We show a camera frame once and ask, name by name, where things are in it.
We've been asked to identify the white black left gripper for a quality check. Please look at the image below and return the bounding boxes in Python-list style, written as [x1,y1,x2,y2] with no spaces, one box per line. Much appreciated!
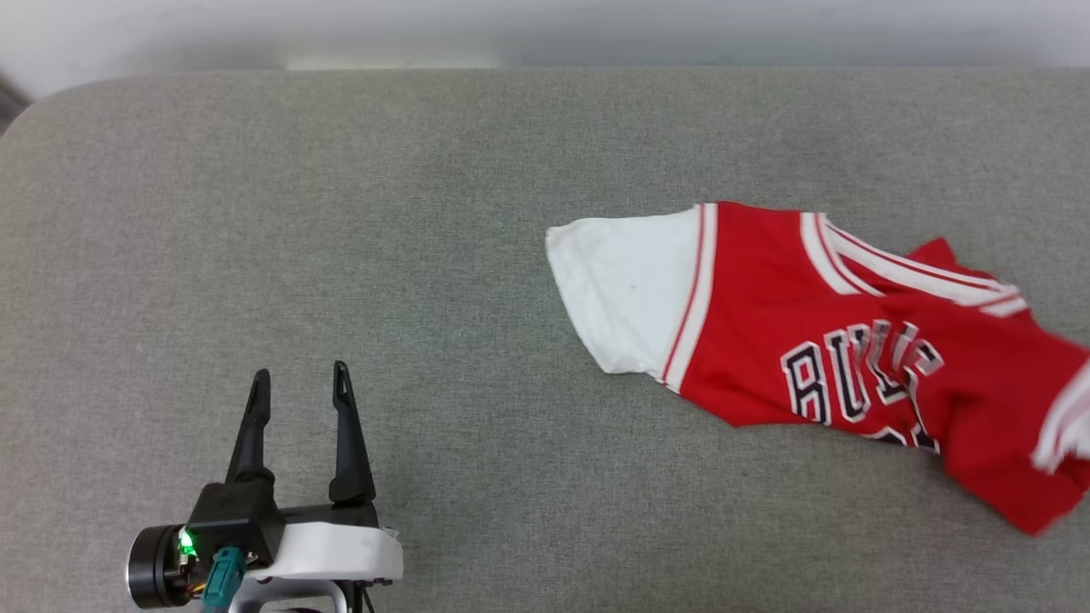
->
[226,361,404,585]

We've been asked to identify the red white Bulls jersey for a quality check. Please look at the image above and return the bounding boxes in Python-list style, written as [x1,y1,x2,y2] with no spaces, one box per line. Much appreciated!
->
[545,201,1090,536]

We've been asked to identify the grey fabric sofa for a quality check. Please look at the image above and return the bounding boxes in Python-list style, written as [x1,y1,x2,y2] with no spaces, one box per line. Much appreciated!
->
[0,68,1090,613]

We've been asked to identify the teal cable connector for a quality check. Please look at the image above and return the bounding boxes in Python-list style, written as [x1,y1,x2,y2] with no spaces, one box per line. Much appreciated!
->
[202,547,248,613]

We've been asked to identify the dark grey wall trim strip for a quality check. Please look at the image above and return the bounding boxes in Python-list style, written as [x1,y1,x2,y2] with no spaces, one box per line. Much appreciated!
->
[0,75,32,133]

